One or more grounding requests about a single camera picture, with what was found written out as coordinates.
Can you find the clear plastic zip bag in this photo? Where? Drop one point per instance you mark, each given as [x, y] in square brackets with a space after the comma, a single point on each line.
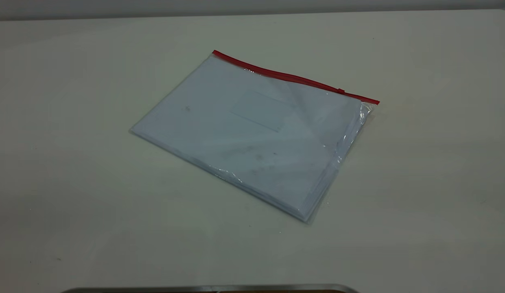
[252, 134]

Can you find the silver metal bar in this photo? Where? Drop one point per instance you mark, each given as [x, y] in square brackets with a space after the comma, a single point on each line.
[211, 289]

